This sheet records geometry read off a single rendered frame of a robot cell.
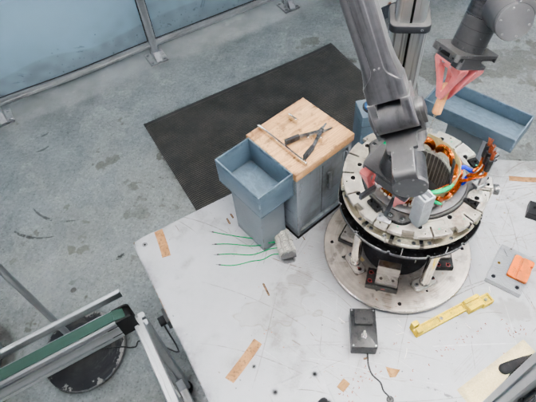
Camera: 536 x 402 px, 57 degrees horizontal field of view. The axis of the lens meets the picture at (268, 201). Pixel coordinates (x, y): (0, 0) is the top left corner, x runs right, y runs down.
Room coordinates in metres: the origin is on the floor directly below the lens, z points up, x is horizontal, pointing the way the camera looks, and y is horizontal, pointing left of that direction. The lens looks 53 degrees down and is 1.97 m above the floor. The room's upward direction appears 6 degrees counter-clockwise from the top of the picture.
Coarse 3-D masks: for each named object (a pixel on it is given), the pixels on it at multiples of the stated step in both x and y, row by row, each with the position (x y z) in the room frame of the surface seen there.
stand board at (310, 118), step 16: (288, 112) 0.95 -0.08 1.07; (304, 112) 0.94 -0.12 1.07; (320, 112) 0.94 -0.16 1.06; (256, 128) 0.91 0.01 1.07; (272, 128) 0.90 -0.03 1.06; (288, 128) 0.89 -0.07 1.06; (304, 128) 0.89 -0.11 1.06; (336, 128) 0.87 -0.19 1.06; (272, 144) 0.84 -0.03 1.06; (288, 144) 0.84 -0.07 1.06; (304, 144) 0.83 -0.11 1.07; (320, 144) 0.83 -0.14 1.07; (336, 144) 0.82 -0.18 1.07; (288, 160) 0.79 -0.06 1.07; (320, 160) 0.78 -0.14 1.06
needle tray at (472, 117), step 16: (432, 96) 0.97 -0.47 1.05; (464, 96) 0.97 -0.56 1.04; (480, 96) 0.94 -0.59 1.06; (448, 112) 0.89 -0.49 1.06; (464, 112) 0.92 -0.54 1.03; (480, 112) 0.91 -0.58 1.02; (496, 112) 0.90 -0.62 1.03; (512, 112) 0.88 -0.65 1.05; (448, 128) 0.90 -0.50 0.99; (464, 128) 0.86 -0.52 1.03; (480, 128) 0.83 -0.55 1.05; (496, 128) 0.85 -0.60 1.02; (512, 128) 0.84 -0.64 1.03; (528, 128) 0.84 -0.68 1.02; (480, 144) 0.83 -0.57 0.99; (496, 144) 0.79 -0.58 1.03; (512, 144) 0.77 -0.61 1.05
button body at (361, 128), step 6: (360, 102) 0.99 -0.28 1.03; (360, 108) 0.97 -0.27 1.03; (354, 114) 1.00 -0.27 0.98; (360, 114) 0.96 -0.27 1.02; (366, 114) 0.95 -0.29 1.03; (354, 120) 1.00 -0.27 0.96; (360, 120) 0.95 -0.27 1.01; (366, 120) 0.93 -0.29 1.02; (354, 126) 0.99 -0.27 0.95; (360, 126) 0.95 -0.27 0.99; (366, 126) 0.93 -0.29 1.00; (354, 132) 0.99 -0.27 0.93; (360, 132) 0.94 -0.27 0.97; (366, 132) 0.93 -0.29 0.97; (372, 132) 0.94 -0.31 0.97; (354, 138) 0.98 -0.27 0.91; (360, 138) 0.94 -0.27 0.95; (354, 144) 0.97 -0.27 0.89
